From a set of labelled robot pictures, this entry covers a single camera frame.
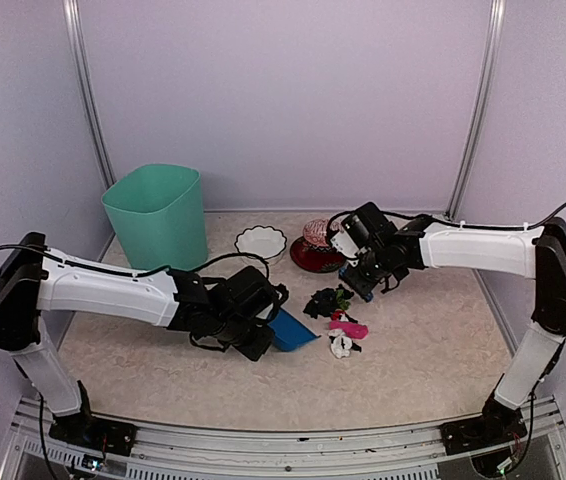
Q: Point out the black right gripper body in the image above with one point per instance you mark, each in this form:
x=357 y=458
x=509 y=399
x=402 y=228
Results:
x=376 y=270

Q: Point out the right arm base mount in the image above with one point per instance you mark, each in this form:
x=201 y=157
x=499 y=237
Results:
x=495 y=425

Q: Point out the white scalloped bowl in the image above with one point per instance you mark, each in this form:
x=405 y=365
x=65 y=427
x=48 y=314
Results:
x=266 y=242

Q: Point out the red patterned bowl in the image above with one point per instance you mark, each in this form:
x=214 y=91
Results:
x=315 y=260

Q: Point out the pink patterned inverted bowl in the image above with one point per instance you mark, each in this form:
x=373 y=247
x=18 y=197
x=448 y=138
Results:
x=315 y=233

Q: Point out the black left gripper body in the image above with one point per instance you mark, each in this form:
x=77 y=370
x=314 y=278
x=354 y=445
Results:
x=251 y=348

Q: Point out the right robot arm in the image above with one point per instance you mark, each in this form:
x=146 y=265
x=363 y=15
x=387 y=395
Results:
x=378 y=252

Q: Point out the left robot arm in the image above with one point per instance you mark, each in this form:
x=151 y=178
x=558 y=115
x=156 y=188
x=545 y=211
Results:
x=234 y=312

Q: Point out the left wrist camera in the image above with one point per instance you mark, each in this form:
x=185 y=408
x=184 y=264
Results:
x=280 y=297

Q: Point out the teal plastic waste bin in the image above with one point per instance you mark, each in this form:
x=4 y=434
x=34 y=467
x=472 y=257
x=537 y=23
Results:
x=157 y=214

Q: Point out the blue plastic dustpan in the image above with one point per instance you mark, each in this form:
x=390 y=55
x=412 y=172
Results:
x=289 y=333

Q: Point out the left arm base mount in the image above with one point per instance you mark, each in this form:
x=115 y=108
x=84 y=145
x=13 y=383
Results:
x=86 y=430

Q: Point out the blue hand brush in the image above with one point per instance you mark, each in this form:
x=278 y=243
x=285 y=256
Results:
x=357 y=282

